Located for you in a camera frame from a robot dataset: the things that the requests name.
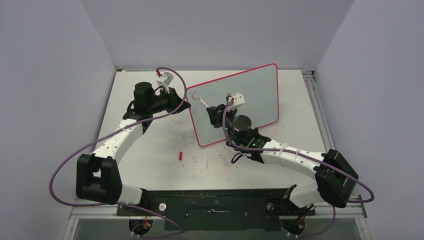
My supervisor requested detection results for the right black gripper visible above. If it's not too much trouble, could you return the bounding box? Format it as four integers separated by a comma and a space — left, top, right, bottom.
208, 103, 243, 147

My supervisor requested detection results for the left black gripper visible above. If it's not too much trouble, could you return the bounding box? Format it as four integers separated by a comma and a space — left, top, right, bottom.
147, 87, 191, 115

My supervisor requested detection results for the white red marker pen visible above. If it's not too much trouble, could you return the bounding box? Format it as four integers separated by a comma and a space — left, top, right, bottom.
198, 98, 210, 108

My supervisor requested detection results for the pink framed whiteboard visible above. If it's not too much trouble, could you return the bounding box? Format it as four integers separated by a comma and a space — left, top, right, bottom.
186, 63, 280, 147

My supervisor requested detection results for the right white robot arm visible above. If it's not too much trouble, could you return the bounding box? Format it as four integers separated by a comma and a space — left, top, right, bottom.
206, 104, 359, 214

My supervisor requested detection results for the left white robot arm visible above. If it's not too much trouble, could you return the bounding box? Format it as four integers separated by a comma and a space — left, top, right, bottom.
76, 82, 191, 216

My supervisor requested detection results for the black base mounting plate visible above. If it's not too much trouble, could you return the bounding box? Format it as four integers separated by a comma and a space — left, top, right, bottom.
116, 188, 316, 231

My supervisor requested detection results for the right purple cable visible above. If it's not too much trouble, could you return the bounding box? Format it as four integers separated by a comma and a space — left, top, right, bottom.
221, 98, 376, 205

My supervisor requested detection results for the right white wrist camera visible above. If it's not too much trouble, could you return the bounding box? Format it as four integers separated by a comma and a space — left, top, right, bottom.
227, 91, 245, 112

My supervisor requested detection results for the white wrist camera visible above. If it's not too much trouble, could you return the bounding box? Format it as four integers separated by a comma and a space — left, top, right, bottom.
156, 72, 174, 89
227, 91, 245, 112

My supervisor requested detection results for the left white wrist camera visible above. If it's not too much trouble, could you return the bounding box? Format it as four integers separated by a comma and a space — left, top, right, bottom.
156, 72, 174, 89

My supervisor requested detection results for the aluminium rail frame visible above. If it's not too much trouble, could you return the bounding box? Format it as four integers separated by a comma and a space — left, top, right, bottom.
70, 70, 371, 240

